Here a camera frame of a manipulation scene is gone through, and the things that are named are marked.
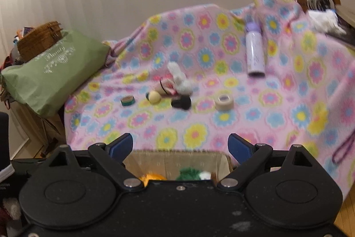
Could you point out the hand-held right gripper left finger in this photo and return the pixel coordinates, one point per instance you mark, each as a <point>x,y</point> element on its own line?
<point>122,145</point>

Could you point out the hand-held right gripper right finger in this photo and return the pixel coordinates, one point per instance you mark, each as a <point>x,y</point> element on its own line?
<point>238,145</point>

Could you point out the orange patterned fabric toy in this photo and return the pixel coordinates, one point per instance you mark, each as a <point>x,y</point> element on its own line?
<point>151,177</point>

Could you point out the woven basket with cloth lining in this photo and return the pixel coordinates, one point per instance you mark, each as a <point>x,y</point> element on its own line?
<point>166,167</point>

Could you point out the white plush with green hat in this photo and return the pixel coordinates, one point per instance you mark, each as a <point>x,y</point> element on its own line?
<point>188,173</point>

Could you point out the cream and teal mushroom toy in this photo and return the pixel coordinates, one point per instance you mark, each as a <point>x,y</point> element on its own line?
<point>155,96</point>

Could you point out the wooden cabinet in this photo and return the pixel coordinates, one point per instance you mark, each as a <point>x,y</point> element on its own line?
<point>27,126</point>

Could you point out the beige tape roll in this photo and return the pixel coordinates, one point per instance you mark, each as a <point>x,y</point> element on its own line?
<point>223,106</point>

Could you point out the teal tape roll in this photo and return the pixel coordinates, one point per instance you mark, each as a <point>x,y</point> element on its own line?
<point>127,103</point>

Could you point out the dark fuzzy pom-pom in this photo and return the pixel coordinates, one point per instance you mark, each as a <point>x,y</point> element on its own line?
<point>181,103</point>

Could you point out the white plush rabbit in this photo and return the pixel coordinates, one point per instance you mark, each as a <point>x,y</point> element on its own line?
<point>183,84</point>

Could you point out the green printed cushion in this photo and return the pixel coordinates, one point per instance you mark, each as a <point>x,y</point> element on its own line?
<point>55,73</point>

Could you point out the purple and white bottle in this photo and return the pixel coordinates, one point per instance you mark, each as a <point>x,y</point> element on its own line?
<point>255,53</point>

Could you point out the pink floral fleece blanket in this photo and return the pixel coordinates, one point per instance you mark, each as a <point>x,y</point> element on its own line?
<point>194,59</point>

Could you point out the brown wicker basket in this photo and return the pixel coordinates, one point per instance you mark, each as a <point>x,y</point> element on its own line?
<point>36,42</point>

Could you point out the white crumpled tissue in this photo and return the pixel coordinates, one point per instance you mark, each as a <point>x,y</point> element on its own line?
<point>324,20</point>

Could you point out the black white striped cloth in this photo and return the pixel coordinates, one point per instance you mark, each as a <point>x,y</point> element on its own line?
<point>319,2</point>

